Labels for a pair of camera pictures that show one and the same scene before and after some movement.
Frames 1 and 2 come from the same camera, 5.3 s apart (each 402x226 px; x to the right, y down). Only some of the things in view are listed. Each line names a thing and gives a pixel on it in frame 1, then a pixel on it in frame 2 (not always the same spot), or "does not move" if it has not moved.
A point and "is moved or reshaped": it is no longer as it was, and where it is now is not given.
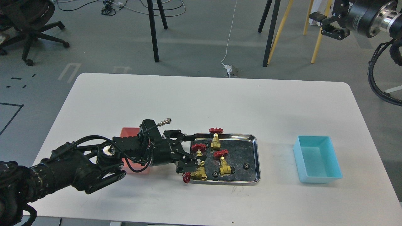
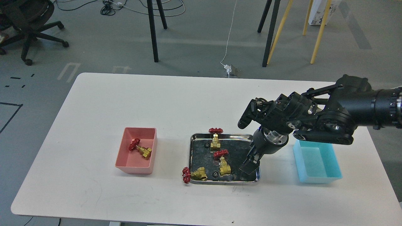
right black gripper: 357,14 → 264,142
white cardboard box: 318,6 does not move
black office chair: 26,19 does not move
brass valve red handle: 224,169 does not move
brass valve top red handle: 215,145 does not move
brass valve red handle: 202,147 is moved or reshaped
